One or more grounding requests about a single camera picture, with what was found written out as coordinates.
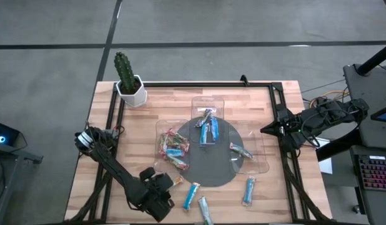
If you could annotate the white paper sheet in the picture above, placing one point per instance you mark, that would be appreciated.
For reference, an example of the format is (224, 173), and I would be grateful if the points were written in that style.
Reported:
(326, 164)

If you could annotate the black desk pole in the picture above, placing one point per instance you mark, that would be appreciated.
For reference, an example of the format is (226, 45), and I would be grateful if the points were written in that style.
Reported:
(375, 59)

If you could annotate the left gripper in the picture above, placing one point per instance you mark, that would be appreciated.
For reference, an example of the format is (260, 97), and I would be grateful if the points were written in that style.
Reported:
(161, 184)

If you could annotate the round grey woven mat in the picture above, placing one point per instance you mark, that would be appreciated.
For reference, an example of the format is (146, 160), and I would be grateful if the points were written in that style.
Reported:
(208, 168)

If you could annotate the black computer with blue light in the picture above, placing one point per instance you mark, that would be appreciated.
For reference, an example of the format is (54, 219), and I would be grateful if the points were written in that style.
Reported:
(5, 134)

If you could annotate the light blue granola bar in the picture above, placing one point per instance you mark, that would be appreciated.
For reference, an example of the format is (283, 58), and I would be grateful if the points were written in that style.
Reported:
(249, 191)

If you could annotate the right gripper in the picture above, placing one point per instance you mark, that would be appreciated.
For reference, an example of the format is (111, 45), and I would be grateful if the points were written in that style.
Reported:
(291, 134)

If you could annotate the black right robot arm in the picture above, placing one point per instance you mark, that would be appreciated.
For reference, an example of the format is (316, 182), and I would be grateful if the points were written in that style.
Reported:
(330, 117)

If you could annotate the small black clamp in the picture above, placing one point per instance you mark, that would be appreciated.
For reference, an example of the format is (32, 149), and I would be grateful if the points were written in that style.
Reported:
(244, 79)

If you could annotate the green orange granola bar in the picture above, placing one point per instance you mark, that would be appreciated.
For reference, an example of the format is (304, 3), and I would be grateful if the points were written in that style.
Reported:
(178, 180)

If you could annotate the backlit keyboard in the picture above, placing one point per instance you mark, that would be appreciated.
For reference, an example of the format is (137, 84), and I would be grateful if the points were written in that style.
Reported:
(377, 173)

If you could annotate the green cactus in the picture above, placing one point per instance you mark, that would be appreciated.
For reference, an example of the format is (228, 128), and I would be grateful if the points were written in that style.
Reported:
(123, 70)

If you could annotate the black workstation desk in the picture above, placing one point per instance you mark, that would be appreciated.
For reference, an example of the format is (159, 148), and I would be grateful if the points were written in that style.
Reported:
(368, 84)

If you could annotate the computer monitor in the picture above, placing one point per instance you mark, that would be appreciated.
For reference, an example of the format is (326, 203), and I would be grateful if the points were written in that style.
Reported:
(385, 116)

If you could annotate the black gantry post with brace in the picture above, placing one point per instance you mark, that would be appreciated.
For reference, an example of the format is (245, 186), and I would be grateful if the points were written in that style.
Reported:
(300, 193)
(87, 203)

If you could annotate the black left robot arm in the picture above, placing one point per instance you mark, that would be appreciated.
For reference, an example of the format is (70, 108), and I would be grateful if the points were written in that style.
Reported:
(118, 170)

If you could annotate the blue green granola bar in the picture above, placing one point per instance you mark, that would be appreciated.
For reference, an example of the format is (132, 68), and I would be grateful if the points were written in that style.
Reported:
(204, 118)

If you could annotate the black caster wheel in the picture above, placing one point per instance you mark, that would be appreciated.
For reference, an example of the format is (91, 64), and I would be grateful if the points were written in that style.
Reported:
(356, 208)

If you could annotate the red green granola bar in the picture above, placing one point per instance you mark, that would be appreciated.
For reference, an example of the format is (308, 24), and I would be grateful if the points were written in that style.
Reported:
(175, 136)
(184, 146)
(178, 162)
(164, 143)

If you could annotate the white-backed green-edged granola bar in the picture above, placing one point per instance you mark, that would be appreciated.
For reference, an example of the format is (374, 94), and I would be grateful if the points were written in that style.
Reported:
(205, 210)

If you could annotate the clear plastic bin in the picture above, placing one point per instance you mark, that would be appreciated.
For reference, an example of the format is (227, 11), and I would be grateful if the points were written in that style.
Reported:
(258, 137)
(158, 125)
(207, 103)

